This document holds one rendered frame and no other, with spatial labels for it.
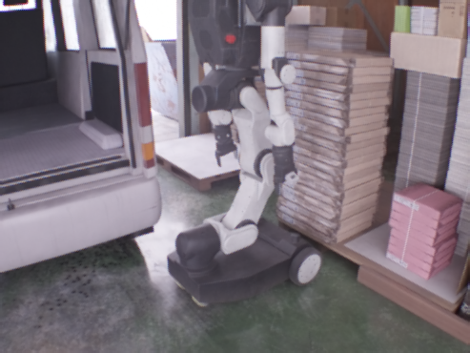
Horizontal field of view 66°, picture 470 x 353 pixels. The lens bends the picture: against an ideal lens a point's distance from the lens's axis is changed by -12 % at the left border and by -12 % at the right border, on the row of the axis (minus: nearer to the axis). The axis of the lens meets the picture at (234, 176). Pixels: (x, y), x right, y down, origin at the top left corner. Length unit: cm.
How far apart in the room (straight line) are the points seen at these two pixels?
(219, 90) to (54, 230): 92
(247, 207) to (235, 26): 83
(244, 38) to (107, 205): 93
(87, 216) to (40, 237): 23
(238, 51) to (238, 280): 98
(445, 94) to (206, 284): 153
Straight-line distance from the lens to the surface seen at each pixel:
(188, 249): 179
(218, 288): 184
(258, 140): 183
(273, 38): 153
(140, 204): 192
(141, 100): 188
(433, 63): 227
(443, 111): 225
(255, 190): 190
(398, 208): 209
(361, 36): 405
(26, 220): 177
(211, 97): 163
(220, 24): 158
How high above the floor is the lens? 124
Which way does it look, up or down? 21 degrees down
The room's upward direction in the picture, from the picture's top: straight up
